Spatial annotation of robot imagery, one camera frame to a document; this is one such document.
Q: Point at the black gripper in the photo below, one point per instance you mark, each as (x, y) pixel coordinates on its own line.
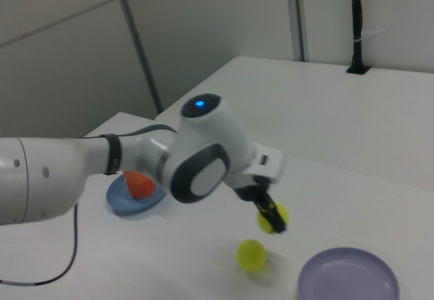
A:
(252, 188)

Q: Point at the yellow-green tennis ball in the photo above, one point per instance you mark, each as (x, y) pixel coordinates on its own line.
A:
(251, 256)
(263, 226)

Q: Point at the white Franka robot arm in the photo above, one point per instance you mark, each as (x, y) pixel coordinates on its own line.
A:
(210, 133)

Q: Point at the purple plate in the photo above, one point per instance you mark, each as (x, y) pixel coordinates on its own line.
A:
(346, 276)

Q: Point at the blue plate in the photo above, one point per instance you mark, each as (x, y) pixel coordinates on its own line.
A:
(118, 201)

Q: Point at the black pole with base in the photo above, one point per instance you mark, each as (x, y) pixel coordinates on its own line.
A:
(356, 25)

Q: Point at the grey partition post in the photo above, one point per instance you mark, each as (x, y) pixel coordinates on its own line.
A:
(299, 18)
(135, 42)

